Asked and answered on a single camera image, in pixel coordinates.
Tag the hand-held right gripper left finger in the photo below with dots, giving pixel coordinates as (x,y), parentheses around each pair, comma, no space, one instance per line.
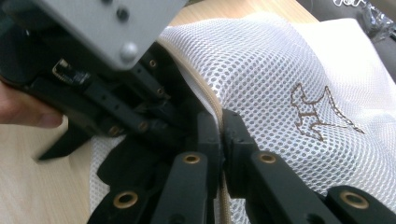
(214,146)

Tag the clear plastic wrapper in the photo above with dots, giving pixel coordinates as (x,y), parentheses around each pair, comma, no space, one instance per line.
(378,18)

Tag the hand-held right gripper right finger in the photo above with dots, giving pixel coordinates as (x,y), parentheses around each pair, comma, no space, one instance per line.
(238,143)

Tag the white mesh laundry bag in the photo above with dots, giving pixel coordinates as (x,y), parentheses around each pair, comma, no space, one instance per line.
(264,77)

